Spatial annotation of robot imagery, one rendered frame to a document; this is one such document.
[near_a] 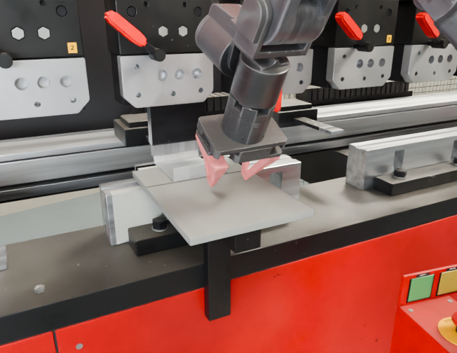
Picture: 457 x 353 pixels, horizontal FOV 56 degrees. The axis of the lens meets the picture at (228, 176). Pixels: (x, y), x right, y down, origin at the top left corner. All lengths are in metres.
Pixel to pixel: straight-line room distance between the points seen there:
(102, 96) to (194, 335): 0.72
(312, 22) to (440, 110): 1.14
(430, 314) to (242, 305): 0.31
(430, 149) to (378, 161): 0.17
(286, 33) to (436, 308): 0.56
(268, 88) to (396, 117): 0.97
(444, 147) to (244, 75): 0.78
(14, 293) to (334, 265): 0.55
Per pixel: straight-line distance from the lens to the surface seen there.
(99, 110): 1.24
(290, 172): 0.87
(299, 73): 0.81
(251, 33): 0.44
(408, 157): 1.09
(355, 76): 0.89
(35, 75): 0.66
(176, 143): 0.77
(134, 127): 0.94
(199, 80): 0.71
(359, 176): 1.02
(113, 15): 0.63
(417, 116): 1.49
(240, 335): 0.82
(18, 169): 0.97
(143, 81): 0.68
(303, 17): 0.45
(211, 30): 0.53
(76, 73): 0.66
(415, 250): 1.03
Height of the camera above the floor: 1.24
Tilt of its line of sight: 20 degrees down
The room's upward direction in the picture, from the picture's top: straight up
